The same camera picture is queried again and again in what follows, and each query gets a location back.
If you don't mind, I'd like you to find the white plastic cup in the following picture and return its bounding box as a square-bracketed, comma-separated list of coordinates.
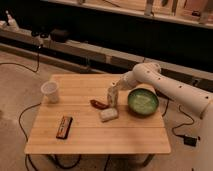
[41, 81, 59, 103]

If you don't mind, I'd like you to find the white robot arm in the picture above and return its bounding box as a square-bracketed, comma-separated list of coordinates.
[116, 62, 213, 119]

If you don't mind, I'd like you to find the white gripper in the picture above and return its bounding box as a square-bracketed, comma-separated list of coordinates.
[115, 76, 131, 91]

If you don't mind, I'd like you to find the green bowl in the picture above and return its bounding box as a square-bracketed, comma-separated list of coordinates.
[127, 88, 159, 116]

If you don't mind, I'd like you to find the black power adapter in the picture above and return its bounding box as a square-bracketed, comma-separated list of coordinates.
[184, 136, 197, 147]

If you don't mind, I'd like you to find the black floor cable left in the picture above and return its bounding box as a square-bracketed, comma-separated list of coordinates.
[0, 44, 83, 171]

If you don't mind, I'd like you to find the wooden table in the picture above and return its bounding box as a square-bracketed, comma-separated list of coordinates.
[25, 74, 171, 154]

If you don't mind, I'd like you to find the black cable right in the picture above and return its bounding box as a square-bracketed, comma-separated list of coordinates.
[161, 98, 213, 171]

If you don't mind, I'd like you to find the white sponge block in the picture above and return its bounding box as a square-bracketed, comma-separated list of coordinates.
[100, 108, 118, 122]

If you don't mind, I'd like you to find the red brown snack bar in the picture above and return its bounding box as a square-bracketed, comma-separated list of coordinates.
[90, 99, 109, 110]

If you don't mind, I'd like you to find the white spray bottle background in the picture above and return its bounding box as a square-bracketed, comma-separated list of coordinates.
[5, 10, 19, 31]

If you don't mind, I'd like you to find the small white bottle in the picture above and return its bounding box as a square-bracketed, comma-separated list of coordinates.
[107, 86, 118, 108]

